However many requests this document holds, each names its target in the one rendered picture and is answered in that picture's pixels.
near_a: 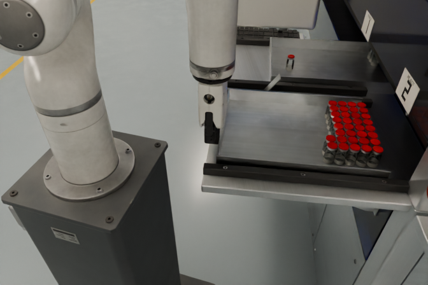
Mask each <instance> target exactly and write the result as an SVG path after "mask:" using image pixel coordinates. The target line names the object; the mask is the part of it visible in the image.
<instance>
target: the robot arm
mask: <svg viewBox="0 0 428 285"><path fill-rule="evenodd" d="M185 3H186V9H187V21H188V35H189V67H190V72H191V73H192V76H193V78H194V79H195V80H197V81H198V112H199V125H200V126H201V127H203V126H204V142H205V143H206V144H218V142H219V138H220V129H222V128H223V127H224V123H225V116H226V111H227V81H228V80H230V79H231V77H232V74H233V73H234V71H235V61H236V35H237V22H238V0H185ZM0 48H1V49H3V50H5V51H7V52H9V53H12V54H15V55H20V56H24V79H25V85H26V88H27V91H28V94H29V97H30V99H31V102H32V105H33V106H34V109H35V112H36V114H37V116H38V119H39V122H40V124H41V126H42V129H43V131H44V133H45V136H46V139H47V141H48V143H49V146H50V148H51V150H52V153H53V157H52V158H51V159H50V160H49V161H48V163H47V165H46V167H45V170H44V173H43V179H44V183H45V186H46V188H47V190H48V191H49V192H50V193H51V194H52V195H53V196H55V197H57V198H59V199H61V200H64V201H68V202H88V201H92V200H97V199H99V198H102V197H105V196H107V195H109V194H111V193H113V192H114V191H116V190H118V189H119V188H120V187H121V186H123V185H124V184H125V183H126V182H127V180H128V179H129V178H130V177H131V175H132V173H133V171H134V168H135V162H136V160H135V157H134V152H133V150H132V148H131V147H130V146H129V145H128V144H127V143H126V142H124V141H122V140H120V139H117V138H114V137H113V134H112V131H111V126H110V121H109V118H108V113H107V110H106V105H105V102H104V97H103V93H102V89H101V84H100V81H99V76H98V73H97V67H96V56H95V45H94V27H93V20H92V9H91V4H90V0H0Z"/></svg>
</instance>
